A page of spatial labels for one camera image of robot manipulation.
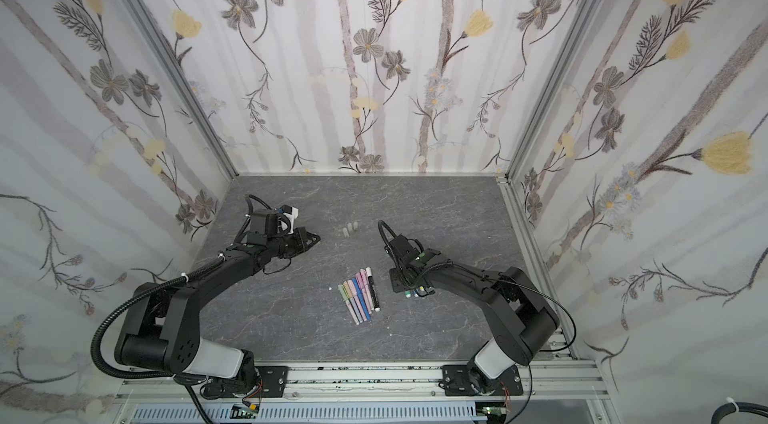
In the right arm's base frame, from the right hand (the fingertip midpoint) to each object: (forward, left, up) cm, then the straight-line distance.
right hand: (394, 273), depth 89 cm
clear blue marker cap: (+17, +17, -7) cm, 25 cm away
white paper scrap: (-4, +19, -5) cm, 20 cm away
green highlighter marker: (-6, -4, 0) cm, 7 cm away
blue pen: (-2, +12, -4) cm, 13 cm away
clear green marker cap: (+20, +14, -5) cm, 25 cm away
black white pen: (+1, +8, -4) cm, 9 cm away
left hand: (+10, +25, +7) cm, 27 cm away
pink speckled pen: (-2, +9, -4) cm, 10 cm away
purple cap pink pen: (-2, +10, -4) cm, 11 cm away
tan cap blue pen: (-7, +12, -5) cm, 15 cm away
